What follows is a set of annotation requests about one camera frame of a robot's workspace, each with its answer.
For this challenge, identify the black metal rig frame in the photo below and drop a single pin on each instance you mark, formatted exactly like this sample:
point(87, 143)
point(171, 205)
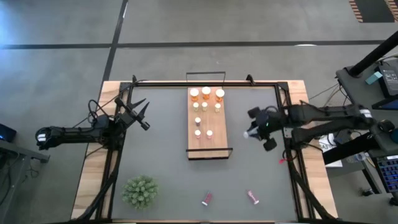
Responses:
point(264, 84)

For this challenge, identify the black overhead camera pole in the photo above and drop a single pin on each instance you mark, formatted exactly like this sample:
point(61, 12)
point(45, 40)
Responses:
point(373, 54)

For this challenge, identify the artificial green potted plant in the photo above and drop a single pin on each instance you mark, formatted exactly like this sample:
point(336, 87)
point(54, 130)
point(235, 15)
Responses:
point(140, 192)

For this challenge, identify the backlit keyboard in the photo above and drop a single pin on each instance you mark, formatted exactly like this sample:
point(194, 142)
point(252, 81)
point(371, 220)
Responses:
point(387, 170)

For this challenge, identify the hazard striped floor mat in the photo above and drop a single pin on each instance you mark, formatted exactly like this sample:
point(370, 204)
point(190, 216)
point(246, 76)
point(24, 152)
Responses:
point(373, 9)

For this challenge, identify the black computer mouse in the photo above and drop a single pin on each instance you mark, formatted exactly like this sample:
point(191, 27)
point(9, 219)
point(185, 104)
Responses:
point(385, 126)

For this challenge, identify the dark tablet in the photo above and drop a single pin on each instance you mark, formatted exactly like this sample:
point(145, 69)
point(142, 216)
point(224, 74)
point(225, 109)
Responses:
point(387, 104)

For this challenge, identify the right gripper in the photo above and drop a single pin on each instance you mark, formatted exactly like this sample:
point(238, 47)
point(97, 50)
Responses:
point(270, 123)

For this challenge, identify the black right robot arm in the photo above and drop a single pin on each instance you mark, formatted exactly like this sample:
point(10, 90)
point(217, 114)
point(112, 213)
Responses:
point(326, 113)

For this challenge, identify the orange pill bottle white cap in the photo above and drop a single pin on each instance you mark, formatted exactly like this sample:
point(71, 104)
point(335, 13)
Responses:
point(206, 91)
point(219, 94)
point(194, 93)

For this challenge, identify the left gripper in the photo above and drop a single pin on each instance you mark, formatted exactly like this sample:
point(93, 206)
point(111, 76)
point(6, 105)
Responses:
point(127, 116)

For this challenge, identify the white paper sheet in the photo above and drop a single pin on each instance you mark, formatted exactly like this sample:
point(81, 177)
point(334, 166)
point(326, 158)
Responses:
point(334, 163)

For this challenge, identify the white cap front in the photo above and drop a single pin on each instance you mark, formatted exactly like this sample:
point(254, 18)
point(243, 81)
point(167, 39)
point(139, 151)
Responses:
point(196, 105)

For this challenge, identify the grey table mat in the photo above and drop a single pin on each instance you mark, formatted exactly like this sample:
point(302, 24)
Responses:
point(174, 174)

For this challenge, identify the teal printed pill bottle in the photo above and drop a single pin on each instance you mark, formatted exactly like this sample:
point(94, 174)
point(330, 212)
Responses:
point(245, 134)

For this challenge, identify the dark device with blue light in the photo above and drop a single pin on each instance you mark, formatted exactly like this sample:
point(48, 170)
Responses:
point(6, 133)

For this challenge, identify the small teal box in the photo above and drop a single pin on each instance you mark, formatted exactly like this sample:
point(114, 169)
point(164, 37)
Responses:
point(373, 77)

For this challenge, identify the pink pill bottle white cap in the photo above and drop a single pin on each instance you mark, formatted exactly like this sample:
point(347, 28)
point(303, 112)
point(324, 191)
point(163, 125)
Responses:
point(209, 133)
point(252, 197)
point(197, 133)

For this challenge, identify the red tag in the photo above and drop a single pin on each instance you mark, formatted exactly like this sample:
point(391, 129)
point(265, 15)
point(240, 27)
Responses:
point(283, 161)

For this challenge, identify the clear plastic bottle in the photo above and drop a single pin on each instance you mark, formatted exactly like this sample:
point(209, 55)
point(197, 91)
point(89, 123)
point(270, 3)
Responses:
point(357, 157)

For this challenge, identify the black metal stand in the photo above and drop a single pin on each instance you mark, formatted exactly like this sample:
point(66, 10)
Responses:
point(18, 155)

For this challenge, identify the black power adapter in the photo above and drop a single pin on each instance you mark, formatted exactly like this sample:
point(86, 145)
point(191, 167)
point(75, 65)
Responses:
point(388, 79)

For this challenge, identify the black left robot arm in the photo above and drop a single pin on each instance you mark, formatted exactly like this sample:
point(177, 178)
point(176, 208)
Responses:
point(77, 133)

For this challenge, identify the grey side desk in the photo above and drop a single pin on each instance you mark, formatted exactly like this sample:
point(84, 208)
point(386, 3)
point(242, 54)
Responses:
point(357, 93)

